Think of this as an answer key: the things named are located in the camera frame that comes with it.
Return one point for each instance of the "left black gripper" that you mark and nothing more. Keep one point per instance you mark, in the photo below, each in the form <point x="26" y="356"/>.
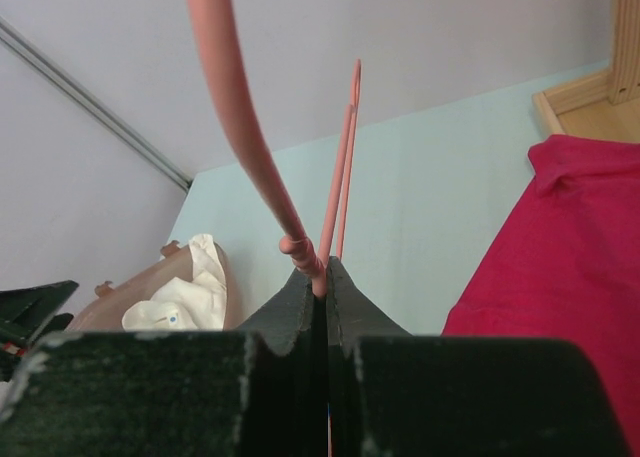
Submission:
<point x="29" y="314"/>

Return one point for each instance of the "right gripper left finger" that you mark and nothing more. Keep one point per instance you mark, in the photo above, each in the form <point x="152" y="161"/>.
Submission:
<point x="245" y="392"/>

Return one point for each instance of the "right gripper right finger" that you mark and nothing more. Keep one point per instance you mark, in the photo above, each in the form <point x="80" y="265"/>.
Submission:
<point x="392" y="393"/>

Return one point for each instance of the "white t shirt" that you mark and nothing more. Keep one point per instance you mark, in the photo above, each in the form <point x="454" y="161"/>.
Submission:
<point x="199" y="303"/>

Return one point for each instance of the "pink wire hanger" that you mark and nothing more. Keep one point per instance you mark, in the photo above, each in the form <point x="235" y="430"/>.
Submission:
<point x="216" y="37"/>

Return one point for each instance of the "red t shirt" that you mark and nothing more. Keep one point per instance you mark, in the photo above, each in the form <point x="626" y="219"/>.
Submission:
<point x="565" y="264"/>

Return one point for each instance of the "brown translucent plastic basket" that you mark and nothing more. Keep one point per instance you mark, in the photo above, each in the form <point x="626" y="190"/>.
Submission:
<point x="105" y="313"/>

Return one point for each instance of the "wooden clothes rack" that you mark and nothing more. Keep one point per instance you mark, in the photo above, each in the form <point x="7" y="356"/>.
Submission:
<point x="603" y="105"/>

